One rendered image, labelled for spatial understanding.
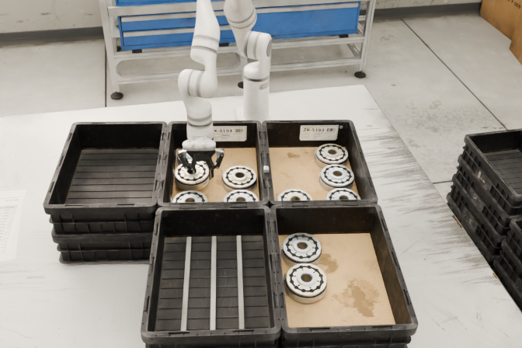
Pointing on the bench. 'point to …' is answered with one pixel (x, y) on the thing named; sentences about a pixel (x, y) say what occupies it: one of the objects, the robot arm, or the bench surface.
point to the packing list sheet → (10, 222)
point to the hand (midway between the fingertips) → (202, 173)
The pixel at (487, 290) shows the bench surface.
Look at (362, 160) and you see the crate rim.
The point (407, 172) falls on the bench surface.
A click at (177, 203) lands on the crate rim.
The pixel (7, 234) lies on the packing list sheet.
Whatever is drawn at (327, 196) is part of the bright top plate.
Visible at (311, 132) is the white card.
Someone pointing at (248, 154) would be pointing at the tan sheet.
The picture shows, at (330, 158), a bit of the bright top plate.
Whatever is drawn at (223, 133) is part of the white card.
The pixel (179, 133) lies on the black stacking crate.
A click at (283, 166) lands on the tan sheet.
